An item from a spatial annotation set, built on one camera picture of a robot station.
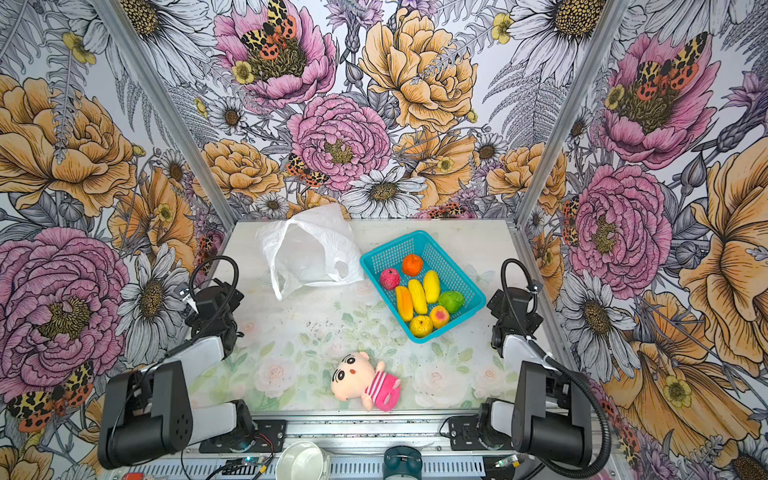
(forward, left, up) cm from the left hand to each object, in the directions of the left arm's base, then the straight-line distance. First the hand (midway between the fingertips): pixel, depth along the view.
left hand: (217, 304), depth 88 cm
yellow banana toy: (+2, -54, -4) cm, 55 cm away
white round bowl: (-37, -30, -7) cm, 48 cm away
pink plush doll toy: (-21, -42, -1) cm, 47 cm away
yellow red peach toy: (-3, -65, -3) cm, 65 cm away
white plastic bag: (+30, -21, -11) cm, 38 cm away
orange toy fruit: (+16, -58, -3) cm, 60 cm away
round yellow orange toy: (-7, -59, -3) cm, 59 cm away
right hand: (-2, -87, -2) cm, 87 cm away
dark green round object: (-39, -52, 0) cm, 65 cm away
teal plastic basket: (+11, -70, -3) cm, 71 cm away
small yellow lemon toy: (+5, -59, -5) cm, 60 cm away
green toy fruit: (+1, -69, -3) cm, 69 cm away
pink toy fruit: (+11, -50, -3) cm, 51 cm away
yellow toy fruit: (+9, -64, -5) cm, 65 cm away
